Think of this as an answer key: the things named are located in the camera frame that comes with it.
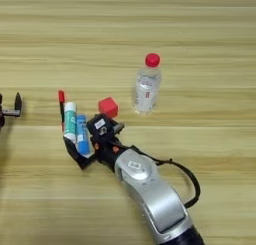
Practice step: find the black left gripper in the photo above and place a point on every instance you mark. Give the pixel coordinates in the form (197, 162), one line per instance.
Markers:
(10, 113)

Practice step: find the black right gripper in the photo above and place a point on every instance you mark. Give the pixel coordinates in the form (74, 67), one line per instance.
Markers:
(106, 152)

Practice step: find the blue glue stick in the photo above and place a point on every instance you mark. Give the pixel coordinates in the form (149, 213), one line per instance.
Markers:
(82, 135)

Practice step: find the green and white glue stick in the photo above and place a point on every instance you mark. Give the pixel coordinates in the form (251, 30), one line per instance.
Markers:
(70, 122)

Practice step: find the red marker pen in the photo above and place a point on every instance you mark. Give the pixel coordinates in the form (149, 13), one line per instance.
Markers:
(61, 105)

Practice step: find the red cube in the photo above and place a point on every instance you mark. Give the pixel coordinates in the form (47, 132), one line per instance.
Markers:
(108, 107)

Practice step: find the clear bottle with red cap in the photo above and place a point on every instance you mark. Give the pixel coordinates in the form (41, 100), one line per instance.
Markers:
(148, 89)

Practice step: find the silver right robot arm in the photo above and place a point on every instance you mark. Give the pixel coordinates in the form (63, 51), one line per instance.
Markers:
(156, 192)

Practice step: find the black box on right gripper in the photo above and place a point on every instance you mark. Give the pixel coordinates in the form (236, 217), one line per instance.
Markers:
(101, 127)

